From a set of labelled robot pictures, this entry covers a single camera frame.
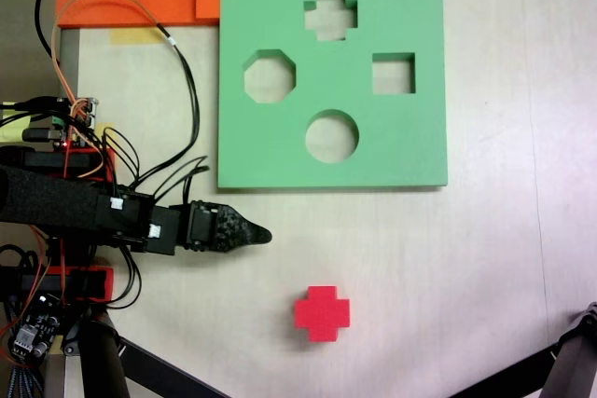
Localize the circuit board with wires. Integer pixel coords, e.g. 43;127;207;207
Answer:
49;95;102;150

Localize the yellow tape piece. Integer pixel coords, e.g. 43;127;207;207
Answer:
0;102;29;143
109;27;163;47

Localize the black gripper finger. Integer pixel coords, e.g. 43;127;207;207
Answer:
212;203;274;253

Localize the black USB plug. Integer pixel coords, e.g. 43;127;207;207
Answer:
21;126;64;143

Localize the red cross columnar block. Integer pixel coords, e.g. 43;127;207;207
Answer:
293;285;351;343

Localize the braided cable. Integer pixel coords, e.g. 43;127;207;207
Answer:
0;360;29;398

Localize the long thin black wire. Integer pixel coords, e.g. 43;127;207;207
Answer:
132;24;201;189

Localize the small power converter board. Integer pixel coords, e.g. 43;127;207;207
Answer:
8;293;64;364

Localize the black tripod leg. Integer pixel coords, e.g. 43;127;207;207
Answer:
76;313;234;398

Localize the green shape sorting board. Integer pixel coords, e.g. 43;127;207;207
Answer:
215;0;450;193

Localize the dark grey tripod leg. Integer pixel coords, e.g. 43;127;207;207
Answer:
447;300;597;398

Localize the black arm wire loop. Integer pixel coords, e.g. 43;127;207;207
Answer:
153;154;211;208

